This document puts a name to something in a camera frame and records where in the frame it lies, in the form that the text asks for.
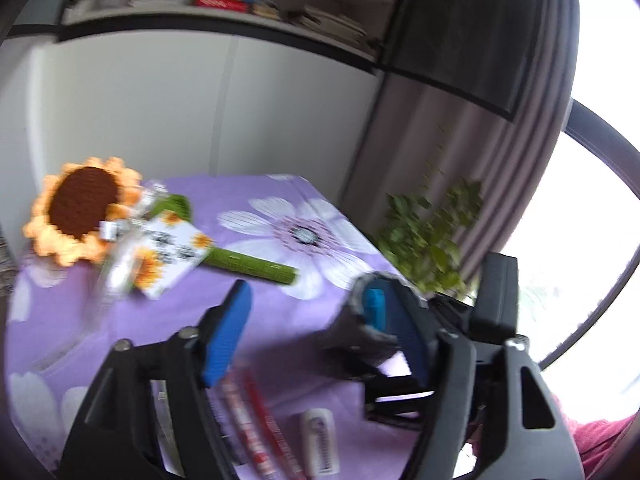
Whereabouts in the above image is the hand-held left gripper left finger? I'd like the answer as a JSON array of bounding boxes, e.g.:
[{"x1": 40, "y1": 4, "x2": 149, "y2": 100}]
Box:
[{"x1": 57, "y1": 279, "x2": 253, "y2": 480}]

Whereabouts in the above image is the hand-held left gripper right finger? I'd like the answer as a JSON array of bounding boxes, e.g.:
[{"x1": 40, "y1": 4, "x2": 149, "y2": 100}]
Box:
[{"x1": 387, "y1": 282, "x2": 586, "y2": 480}]

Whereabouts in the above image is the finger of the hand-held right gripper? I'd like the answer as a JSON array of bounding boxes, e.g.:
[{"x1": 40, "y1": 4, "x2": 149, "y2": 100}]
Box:
[{"x1": 345, "y1": 355, "x2": 435, "y2": 429}]

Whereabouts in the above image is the grey stone pen holder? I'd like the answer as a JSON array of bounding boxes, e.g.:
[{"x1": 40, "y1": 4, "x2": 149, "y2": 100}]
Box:
[{"x1": 320, "y1": 271, "x2": 426, "y2": 366}]

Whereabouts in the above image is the person's right forearm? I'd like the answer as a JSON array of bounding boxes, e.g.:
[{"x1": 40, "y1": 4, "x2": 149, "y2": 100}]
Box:
[{"x1": 552, "y1": 395, "x2": 640, "y2": 480}]

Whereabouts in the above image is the purple floral tablecloth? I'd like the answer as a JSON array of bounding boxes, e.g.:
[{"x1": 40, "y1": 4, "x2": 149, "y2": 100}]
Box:
[{"x1": 5, "y1": 174, "x2": 481, "y2": 480}]

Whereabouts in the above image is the white eraser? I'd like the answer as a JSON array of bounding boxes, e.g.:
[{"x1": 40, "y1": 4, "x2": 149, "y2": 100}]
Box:
[{"x1": 299, "y1": 408, "x2": 342, "y2": 477}]

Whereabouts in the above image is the red and white pen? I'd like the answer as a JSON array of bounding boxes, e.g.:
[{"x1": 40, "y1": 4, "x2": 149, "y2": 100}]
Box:
[{"x1": 217, "y1": 372, "x2": 271, "y2": 480}]

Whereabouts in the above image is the green leafy plant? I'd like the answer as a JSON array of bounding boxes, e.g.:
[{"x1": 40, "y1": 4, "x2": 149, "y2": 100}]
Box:
[{"x1": 375, "y1": 125, "x2": 486, "y2": 301}]

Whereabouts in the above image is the sunflower print gift card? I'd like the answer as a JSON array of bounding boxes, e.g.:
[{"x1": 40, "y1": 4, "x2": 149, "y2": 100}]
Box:
[{"x1": 107, "y1": 210, "x2": 216, "y2": 301}]

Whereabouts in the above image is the grey striped curtain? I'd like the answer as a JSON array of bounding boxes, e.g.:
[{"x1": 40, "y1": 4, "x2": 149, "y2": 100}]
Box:
[{"x1": 345, "y1": 0, "x2": 581, "y2": 286}]

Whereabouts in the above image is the white cabinet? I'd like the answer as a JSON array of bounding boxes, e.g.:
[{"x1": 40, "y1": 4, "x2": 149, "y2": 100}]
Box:
[{"x1": 25, "y1": 30, "x2": 386, "y2": 211}]

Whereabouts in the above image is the stack of worn books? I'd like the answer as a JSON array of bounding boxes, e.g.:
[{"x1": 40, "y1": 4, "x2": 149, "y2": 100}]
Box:
[{"x1": 287, "y1": 5, "x2": 371, "y2": 51}]

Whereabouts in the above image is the white bookshelf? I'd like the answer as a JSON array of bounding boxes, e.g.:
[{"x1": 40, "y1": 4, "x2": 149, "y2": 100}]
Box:
[{"x1": 10, "y1": 0, "x2": 396, "y2": 76}]

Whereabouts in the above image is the small stack of books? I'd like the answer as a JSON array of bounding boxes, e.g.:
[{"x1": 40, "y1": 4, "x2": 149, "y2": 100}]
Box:
[{"x1": 250, "y1": 0, "x2": 281, "y2": 21}]

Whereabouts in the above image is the black window frame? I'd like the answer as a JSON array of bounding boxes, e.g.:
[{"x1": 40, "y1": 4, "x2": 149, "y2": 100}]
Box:
[{"x1": 537, "y1": 100, "x2": 640, "y2": 371}]

